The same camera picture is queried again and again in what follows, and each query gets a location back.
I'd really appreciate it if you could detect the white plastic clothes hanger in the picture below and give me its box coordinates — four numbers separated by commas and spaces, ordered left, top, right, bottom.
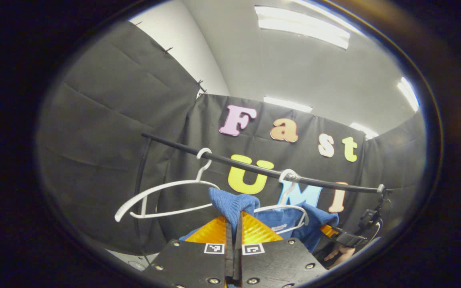
253, 169, 310, 235
114, 148, 221, 222

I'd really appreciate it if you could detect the black metal clothes rack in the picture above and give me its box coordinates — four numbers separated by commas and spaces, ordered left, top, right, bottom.
134, 133, 393, 256

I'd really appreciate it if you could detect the blue corduroy jacket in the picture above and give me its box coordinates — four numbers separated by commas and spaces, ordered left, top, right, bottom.
180, 187, 340, 253

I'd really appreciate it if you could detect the large ceiling light panel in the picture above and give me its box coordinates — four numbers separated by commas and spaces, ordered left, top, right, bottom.
255, 6, 351, 50

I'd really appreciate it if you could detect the black backdrop cloth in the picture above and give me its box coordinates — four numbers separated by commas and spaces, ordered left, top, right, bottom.
36, 20, 427, 256

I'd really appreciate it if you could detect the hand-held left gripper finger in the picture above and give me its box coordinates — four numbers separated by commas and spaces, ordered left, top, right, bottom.
234, 211, 328, 288
142, 215, 234, 288

